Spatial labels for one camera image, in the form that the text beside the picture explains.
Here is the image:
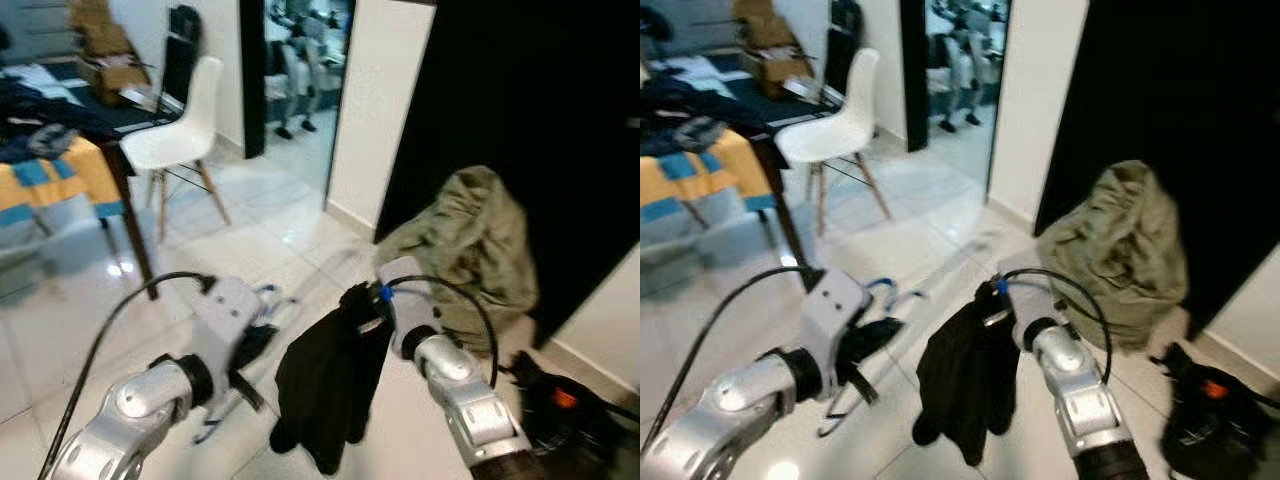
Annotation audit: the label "black t-shirt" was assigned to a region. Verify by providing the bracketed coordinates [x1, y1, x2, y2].
[911, 279, 1023, 469]
[269, 282, 397, 477]

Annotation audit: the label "white chair wooden legs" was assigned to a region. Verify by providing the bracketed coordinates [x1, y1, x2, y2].
[119, 55, 234, 243]
[774, 46, 895, 238]

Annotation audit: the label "olive green cloth sack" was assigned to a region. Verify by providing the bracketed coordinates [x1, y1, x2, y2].
[1036, 159, 1193, 353]
[374, 165, 541, 353]

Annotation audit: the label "table with yellow blue cloth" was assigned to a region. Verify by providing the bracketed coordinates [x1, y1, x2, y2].
[0, 133, 161, 301]
[640, 125, 813, 273]

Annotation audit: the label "grey standing humanoid robot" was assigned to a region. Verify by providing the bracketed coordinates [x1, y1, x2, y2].
[923, 5, 989, 136]
[268, 8, 333, 141]

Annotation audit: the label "dark clothes pile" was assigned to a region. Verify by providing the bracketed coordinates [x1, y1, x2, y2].
[0, 75, 123, 166]
[640, 72, 773, 158]

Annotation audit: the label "open cardboard box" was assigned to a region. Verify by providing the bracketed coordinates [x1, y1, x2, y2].
[67, 0, 153, 107]
[729, 0, 818, 102]

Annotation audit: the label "black door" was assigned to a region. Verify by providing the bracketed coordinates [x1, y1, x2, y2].
[1034, 0, 1280, 343]
[374, 0, 641, 348]

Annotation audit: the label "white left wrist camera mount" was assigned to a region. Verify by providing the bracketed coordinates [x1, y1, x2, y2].
[191, 277, 267, 388]
[804, 267, 874, 388]

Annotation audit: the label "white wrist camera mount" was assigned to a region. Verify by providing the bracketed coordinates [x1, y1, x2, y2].
[804, 267, 874, 388]
[994, 250, 1063, 353]
[191, 277, 267, 388]
[374, 256, 442, 358]

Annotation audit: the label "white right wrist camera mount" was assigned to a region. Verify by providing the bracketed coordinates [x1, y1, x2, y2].
[994, 250, 1063, 353]
[374, 256, 442, 358]

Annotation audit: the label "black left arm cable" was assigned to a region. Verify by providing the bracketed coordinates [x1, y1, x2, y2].
[40, 270, 217, 480]
[645, 265, 827, 451]

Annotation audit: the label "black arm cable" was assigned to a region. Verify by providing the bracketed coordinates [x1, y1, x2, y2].
[40, 270, 217, 480]
[645, 265, 827, 451]
[999, 267, 1115, 388]
[384, 274, 501, 388]

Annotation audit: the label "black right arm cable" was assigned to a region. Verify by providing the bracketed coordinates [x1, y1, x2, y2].
[384, 274, 501, 388]
[999, 267, 1115, 388]

